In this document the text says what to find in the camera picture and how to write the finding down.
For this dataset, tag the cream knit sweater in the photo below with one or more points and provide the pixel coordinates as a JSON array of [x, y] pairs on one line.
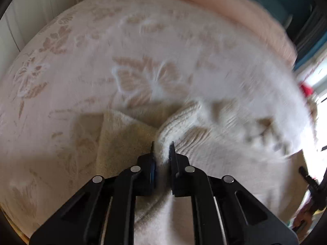
[[230, 153]]

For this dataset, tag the pink blanket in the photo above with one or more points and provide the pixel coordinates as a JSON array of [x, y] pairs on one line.
[[245, 7]]

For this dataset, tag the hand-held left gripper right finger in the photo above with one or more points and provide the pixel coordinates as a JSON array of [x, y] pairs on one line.
[[172, 168]]

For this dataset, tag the person's right hand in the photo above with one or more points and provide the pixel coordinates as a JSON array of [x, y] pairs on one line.
[[302, 215]]

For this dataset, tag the white floral bed blanket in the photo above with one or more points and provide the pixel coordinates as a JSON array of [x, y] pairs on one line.
[[107, 63]]

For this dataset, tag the red object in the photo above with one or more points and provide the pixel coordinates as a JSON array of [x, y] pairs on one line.
[[305, 88]]

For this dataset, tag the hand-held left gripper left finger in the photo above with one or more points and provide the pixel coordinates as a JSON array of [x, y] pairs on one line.
[[152, 169]]

